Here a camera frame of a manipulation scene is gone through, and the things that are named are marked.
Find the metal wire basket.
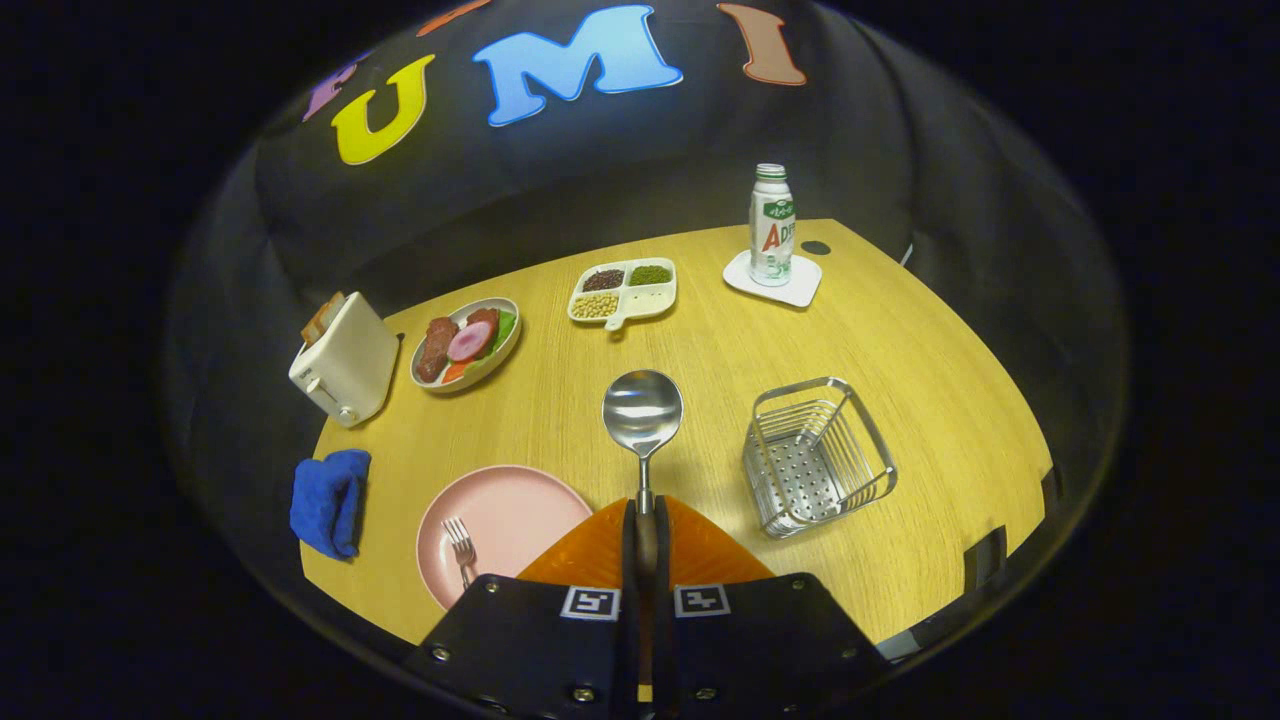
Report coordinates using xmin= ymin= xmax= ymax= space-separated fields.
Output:
xmin=743 ymin=377 xmax=898 ymax=539

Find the metal fork with dark handle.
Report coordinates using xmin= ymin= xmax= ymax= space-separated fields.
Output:
xmin=443 ymin=517 xmax=479 ymax=591

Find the white toaster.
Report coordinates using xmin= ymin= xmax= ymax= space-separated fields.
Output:
xmin=289 ymin=291 xmax=401 ymax=429

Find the toast bread slice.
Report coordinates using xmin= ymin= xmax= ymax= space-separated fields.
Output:
xmin=301 ymin=291 xmax=346 ymax=346

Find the blue folded cloth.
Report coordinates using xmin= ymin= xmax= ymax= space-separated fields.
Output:
xmin=290 ymin=449 xmax=372 ymax=560

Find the white divided dish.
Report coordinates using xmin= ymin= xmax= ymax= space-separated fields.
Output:
xmin=567 ymin=258 xmax=678 ymax=331

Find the metal spoon with dark handle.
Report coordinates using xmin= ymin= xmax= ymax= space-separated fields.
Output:
xmin=602 ymin=370 xmax=685 ymax=706

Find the pink plate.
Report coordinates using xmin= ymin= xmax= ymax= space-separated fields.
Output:
xmin=416 ymin=465 xmax=595 ymax=611

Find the long brown meat piece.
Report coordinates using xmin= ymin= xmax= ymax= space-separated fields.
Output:
xmin=416 ymin=317 xmax=459 ymax=383

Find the pink ham slice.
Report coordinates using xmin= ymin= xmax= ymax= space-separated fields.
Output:
xmin=446 ymin=320 xmax=494 ymax=363

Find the white square coaster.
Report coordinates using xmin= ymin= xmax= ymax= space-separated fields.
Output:
xmin=723 ymin=250 xmax=823 ymax=308

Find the white oval food bowl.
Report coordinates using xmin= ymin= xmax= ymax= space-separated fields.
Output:
xmin=410 ymin=297 xmax=522 ymax=393

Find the white drink bottle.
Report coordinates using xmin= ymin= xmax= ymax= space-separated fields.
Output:
xmin=749 ymin=163 xmax=797 ymax=288

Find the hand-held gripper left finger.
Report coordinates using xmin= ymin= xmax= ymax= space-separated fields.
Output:
xmin=405 ymin=497 xmax=641 ymax=720

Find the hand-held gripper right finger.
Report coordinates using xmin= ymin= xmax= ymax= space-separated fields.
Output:
xmin=655 ymin=495 xmax=891 ymax=720

